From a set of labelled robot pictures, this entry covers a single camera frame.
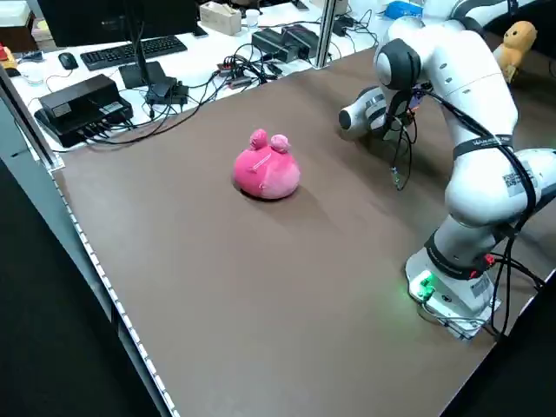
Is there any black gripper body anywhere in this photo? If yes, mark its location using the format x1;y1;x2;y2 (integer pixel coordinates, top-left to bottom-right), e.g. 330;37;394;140
385;91;414;131

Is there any black power brick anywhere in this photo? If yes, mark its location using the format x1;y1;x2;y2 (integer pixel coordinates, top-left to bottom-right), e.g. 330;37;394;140
281;23;321;56
250;27;301;63

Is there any yellow plush toy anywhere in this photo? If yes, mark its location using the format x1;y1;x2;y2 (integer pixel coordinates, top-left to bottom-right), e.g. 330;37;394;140
494;20;539;84

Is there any pink plush toy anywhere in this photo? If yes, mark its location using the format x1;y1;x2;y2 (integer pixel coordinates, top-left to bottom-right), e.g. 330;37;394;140
229;128;303;202

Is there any usb hub with plugs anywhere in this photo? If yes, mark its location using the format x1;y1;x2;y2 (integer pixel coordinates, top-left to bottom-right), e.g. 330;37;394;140
215;56;245;78

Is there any white desk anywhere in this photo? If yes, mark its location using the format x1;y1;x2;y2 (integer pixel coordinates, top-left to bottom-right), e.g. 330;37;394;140
0;0;380;154

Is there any cardboard box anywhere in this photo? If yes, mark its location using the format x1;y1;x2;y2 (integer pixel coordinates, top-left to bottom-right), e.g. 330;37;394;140
198;1;242;36

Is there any black power adapter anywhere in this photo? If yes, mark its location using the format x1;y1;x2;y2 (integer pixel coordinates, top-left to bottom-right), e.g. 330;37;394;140
144;77;190;108

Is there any black keyboard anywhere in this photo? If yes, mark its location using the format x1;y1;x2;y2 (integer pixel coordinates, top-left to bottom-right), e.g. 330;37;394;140
80;35;189;72

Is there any black computer monitor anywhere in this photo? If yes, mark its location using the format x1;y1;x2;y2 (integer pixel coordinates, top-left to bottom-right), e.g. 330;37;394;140
36;0;201;90

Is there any black electronics box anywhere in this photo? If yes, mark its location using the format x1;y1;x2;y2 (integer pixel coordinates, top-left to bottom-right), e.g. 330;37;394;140
36;73;134;149

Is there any aluminium frame post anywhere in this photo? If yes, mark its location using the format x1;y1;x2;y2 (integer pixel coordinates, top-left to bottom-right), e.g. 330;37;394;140
314;0;349;69

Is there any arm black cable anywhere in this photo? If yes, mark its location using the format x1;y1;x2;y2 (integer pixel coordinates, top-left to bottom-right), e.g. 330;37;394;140
387;84;546;340

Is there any aluminium table frame rail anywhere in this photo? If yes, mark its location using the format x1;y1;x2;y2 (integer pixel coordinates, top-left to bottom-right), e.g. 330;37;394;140
0;64;182;417

